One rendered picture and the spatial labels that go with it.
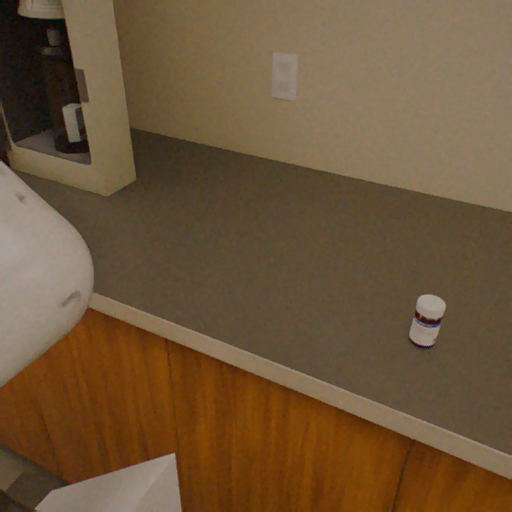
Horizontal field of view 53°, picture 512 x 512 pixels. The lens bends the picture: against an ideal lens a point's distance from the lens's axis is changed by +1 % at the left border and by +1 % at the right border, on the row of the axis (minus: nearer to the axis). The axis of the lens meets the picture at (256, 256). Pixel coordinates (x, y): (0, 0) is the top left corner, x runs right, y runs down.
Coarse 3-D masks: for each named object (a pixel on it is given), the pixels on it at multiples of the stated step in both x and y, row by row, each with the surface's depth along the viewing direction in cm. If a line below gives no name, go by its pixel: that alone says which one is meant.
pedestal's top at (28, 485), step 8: (24, 472) 63; (16, 480) 62; (24, 480) 62; (32, 480) 62; (40, 480) 63; (8, 488) 62; (16, 488) 62; (24, 488) 62; (32, 488) 62; (40, 488) 62; (48, 488) 62; (56, 488) 62; (16, 496) 61; (24, 496) 61; (32, 496) 61; (40, 496) 61; (24, 504) 60; (32, 504) 60
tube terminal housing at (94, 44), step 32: (64, 0) 100; (96, 0) 104; (96, 32) 106; (96, 64) 109; (96, 96) 111; (96, 128) 114; (128, 128) 123; (32, 160) 129; (64, 160) 123; (96, 160) 118; (128, 160) 126; (96, 192) 124
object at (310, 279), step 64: (64, 192) 125; (128, 192) 125; (192, 192) 126; (256, 192) 126; (320, 192) 127; (384, 192) 127; (128, 256) 102; (192, 256) 103; (256, 256) 103; (320, 256) 103; (384, 256) 104; (448, 256) 104; (128, 320) 91; (192, 320) 87; (256, 320) 87; (320, 320) 87; (384, 320) 88; (448, 320) 88; (320, 384) 76; (384, 384) 76; (448, 384) 76; (448, 448) 70
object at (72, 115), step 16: (48, 64) 113; (64, 64) 114; (48, 80) 116; (64, 80) 116; (48, 96) 118; (64, 96) 117; (64, 112) 119; (80, 112) 121; (64, 128) 121; (80, 128) 123
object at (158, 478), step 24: (168, 456) 39; (96, 480) 47; (120, 480) 42; (144, 480) 38; (168, 480) 39; (48, 504) 52; (72, 504) 46; (96, 504) 41; (120, 504) 37; (144, 504) 36; (168, 504) 40
